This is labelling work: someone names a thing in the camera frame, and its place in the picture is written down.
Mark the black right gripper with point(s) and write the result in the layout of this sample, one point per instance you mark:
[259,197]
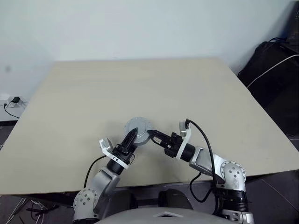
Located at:
[172,147]

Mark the grey robot torso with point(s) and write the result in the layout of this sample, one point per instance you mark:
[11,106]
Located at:
[151,217]

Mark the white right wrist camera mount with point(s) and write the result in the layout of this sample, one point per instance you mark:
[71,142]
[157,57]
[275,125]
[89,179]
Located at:
[184,129]

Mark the dark equipment rack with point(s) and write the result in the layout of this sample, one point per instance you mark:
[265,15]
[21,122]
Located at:
[293,23]

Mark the large dark rounded shape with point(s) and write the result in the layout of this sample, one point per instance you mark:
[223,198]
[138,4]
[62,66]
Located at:
[175,198]

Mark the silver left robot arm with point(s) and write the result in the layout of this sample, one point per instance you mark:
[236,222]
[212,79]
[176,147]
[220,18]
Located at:
[102,184]

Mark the black bag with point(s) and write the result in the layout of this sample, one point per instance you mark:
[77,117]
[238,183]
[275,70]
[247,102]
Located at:
[273,77]

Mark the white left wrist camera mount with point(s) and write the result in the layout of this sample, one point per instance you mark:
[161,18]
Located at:
[106,144]

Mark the black power adapter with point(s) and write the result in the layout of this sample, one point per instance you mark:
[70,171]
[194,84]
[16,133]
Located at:
[16,100]

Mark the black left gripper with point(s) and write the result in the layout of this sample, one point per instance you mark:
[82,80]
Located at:
[125,155]

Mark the white power strip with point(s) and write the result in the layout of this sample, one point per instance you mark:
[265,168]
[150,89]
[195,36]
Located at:
[9,100]

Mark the silver round motor lid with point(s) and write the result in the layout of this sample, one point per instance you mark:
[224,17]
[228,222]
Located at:
[142,123]

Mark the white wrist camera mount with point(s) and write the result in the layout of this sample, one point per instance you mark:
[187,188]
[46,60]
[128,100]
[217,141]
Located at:
[184,129]
[106,144]

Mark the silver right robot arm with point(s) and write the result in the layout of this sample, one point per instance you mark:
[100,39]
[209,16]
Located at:
[233,172]

